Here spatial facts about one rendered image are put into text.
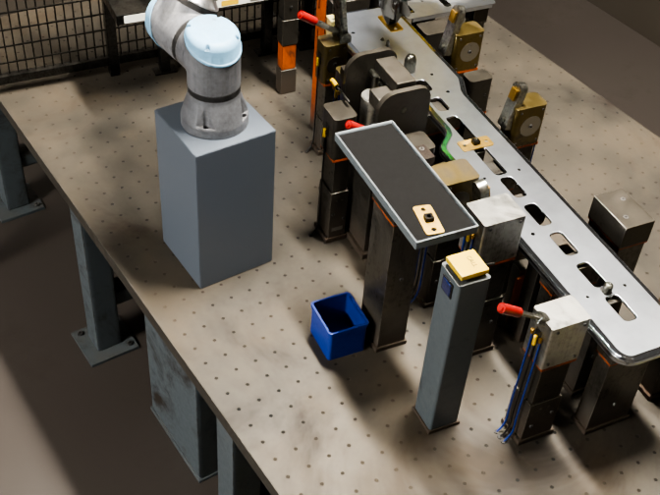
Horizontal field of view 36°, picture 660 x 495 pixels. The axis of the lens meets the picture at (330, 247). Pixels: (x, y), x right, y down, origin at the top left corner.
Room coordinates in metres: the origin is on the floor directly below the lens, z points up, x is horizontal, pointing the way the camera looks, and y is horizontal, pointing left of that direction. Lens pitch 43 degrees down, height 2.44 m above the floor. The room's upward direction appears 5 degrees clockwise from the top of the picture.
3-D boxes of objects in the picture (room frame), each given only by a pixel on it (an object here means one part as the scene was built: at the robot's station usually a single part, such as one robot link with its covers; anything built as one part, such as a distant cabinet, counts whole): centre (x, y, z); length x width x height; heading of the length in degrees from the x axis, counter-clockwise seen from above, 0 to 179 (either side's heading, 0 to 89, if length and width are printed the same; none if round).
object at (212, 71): (1.85, 0.28, 1.27); 0.13 x 0.12 x 0.14; 41
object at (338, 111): (1.94, 0.02, 0.89); 0.09 x 0.08 x 0.38; 118
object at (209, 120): (1.84, 0.28, 1.15); 0.15 x 0.15 x 0.10
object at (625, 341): (1.95, -0.34, 1.00); 1.38 x 0.22 x 0.02; 28
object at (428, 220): (1.49, -0.19, 1.17); 0.08 x 0.04 x 0.01; 19
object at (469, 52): (2.43, -0.33, 0.87); 0.12 x 0.07 x 0.35; 118
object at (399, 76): (1.96, -0.10, 0.94); 0.18 x 0.13 x 0.49; 28
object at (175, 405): (1.84, 0.28, 0.33); 0.31 x 0.31 x 0.66; 37
